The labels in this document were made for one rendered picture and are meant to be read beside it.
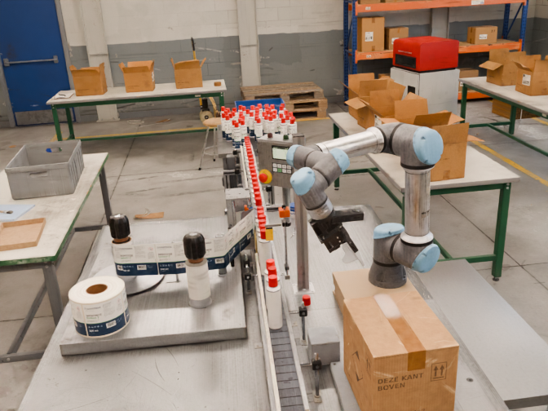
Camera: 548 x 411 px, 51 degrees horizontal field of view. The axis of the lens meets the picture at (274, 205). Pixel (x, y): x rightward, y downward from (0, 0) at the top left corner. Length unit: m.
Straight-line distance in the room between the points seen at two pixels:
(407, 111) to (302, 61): 5.52
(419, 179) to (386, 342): 0.63
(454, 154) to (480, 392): 2.16
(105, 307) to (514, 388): 1.39
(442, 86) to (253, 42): 3.39
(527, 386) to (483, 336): 0.28
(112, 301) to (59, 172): 1.91
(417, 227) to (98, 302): 1.16
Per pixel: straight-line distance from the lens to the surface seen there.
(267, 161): 2.26
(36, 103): 10.13
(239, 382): 1.98
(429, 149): 1.96
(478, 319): 2.32
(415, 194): 2.03
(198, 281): 2.22
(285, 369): 1.93
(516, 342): 2.23
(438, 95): 7.73
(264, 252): 2.40
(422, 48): 7.51
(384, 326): 1.70
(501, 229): 4.17
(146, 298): 2.40
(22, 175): 4.00
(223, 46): 9.70
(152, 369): 2.09
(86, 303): 2.15
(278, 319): 2.09
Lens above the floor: 2.06
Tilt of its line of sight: 22 degrees down
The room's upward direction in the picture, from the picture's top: 3 degrees counter-clockwise
